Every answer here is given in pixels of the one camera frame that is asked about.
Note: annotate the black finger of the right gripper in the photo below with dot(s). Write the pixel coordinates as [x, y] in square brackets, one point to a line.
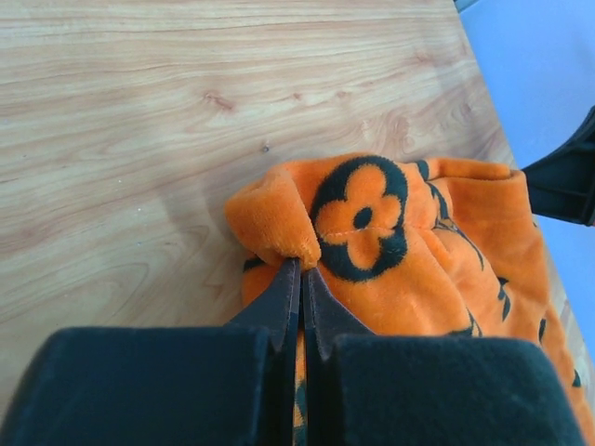
[561, 184]

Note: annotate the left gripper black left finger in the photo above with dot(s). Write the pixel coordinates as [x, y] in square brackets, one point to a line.
[227, 385]

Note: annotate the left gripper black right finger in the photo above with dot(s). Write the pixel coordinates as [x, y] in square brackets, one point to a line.
[456, 389]

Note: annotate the orange flower-pattern pillowcase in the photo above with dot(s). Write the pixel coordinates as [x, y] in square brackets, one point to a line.
[435, 247]

